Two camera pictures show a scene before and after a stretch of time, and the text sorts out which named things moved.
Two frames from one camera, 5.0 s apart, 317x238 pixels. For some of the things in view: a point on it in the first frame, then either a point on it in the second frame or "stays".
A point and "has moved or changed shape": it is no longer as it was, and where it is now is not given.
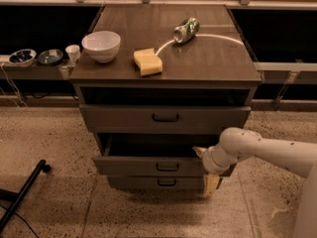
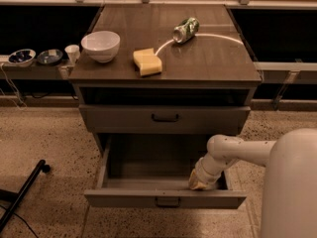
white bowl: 103,46 stays
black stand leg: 16,197 stays
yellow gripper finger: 211,182 → 194,183
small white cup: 74,52 stays
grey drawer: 151,154 has moved or changed shape
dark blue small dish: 50,57 stays
